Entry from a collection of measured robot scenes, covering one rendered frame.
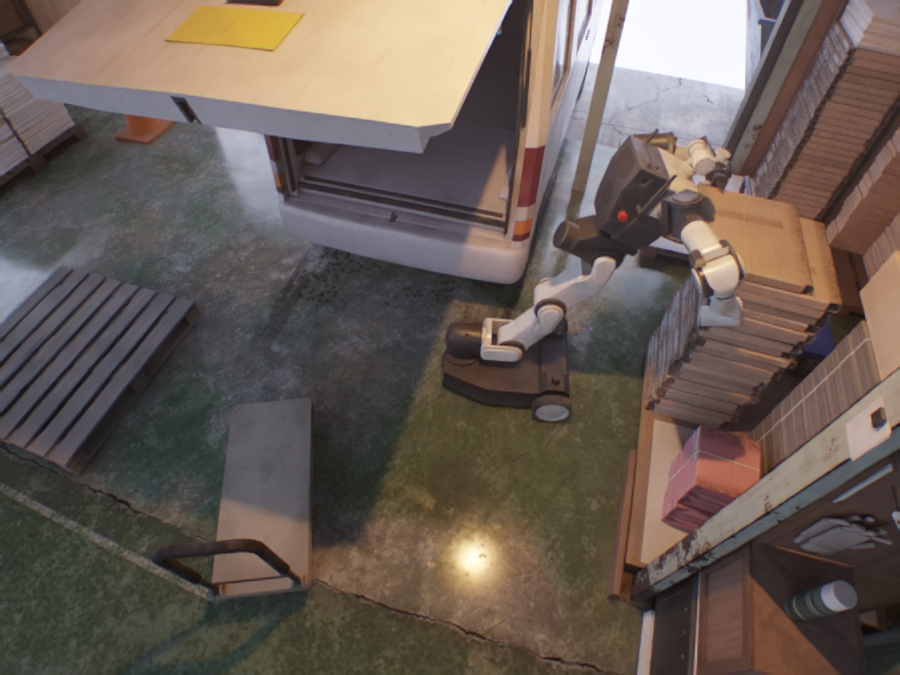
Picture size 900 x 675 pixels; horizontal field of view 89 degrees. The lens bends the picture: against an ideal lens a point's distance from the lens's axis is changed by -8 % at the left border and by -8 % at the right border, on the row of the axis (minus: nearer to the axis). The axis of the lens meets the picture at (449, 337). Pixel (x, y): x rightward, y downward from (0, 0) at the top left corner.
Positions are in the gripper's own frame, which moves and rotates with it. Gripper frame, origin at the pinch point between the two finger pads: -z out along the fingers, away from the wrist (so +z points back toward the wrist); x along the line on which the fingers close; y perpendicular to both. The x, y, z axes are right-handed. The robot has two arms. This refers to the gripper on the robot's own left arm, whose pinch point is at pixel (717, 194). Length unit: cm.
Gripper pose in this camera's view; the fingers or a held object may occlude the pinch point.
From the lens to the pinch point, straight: 230.3
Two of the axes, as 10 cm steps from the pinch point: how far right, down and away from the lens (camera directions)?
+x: 0.0, 6.1, 7.9
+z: 3.1, -7.5, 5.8
